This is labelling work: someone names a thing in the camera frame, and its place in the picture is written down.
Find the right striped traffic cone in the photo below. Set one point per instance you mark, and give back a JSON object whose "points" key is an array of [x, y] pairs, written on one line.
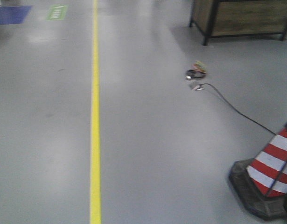
{"points": [[261, 182]]}

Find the green footprint floor sticker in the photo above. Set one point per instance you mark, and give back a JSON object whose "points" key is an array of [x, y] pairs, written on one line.
{"points": [[57, 12]]}

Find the blue floor mat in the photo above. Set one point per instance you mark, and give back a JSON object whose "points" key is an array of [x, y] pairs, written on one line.
{"points": [[13, 14]]}

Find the wooden black-framed cabinet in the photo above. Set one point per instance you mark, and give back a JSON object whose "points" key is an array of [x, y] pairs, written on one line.
{"points": [[234, 18]]}

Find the floor socket with wires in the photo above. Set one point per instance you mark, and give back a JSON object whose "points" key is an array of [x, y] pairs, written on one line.
{"points": [[195, 74]]}

